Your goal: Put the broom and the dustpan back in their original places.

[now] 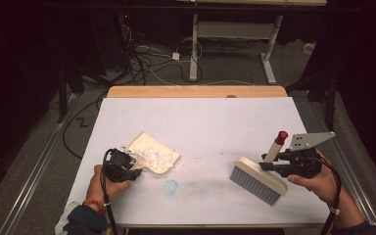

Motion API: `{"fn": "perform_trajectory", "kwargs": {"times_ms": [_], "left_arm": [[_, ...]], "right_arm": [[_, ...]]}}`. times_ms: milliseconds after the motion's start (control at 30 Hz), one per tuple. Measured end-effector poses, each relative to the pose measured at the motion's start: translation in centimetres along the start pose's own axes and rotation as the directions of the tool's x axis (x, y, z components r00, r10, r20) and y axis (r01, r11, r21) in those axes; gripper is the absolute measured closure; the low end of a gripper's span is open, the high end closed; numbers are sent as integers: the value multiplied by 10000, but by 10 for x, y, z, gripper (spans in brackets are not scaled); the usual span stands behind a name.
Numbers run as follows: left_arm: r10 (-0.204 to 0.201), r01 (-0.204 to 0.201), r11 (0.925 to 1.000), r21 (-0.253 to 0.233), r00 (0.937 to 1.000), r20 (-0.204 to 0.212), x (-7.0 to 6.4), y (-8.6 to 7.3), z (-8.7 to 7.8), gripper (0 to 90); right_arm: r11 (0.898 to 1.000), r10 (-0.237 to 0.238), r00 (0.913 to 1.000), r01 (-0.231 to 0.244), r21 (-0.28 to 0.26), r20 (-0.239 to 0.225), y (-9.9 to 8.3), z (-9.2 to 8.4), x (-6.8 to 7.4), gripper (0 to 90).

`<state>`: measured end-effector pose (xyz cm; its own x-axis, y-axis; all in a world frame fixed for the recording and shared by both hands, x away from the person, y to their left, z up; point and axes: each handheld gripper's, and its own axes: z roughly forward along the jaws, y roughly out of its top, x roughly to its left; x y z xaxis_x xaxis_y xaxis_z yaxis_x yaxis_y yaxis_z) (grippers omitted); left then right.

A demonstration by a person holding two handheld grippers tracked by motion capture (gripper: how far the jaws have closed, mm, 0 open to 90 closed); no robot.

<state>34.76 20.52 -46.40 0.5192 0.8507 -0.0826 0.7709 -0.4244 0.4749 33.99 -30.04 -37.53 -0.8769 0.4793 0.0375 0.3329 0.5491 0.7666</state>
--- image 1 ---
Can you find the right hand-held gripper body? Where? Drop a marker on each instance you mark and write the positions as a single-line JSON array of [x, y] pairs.
[[303, 164]]

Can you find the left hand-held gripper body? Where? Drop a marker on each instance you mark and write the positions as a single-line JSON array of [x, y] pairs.
[[117, 166]]

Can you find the cream dustpan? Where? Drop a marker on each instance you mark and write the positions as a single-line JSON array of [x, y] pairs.
[[145, 142]]

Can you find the pile of white paper scraps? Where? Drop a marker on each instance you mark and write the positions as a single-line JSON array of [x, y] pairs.
[[155, 157]]

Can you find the person's left hand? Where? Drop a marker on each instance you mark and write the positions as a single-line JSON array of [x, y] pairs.
[[101, 191]]

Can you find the person's right hand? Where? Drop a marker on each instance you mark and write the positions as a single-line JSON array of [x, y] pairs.
[[326, 186]]

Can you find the black metal stand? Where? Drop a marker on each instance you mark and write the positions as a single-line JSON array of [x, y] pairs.
[[62, 98], [331, 98]]

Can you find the white table sheet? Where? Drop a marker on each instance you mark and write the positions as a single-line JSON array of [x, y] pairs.
[[209, 117]]

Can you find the wooden table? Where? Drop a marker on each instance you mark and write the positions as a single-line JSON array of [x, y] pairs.
[[176, 91]]

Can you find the white power adapter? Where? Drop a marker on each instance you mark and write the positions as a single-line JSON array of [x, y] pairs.
[[175, 56]]

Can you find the small white box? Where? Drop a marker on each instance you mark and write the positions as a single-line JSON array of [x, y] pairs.
[[308, 48]]

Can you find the metal floor rail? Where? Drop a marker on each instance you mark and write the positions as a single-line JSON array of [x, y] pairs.
[[36, 169], [362, 202]]

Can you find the white desk frame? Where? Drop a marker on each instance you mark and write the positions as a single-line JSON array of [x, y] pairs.
[[194, 49]]

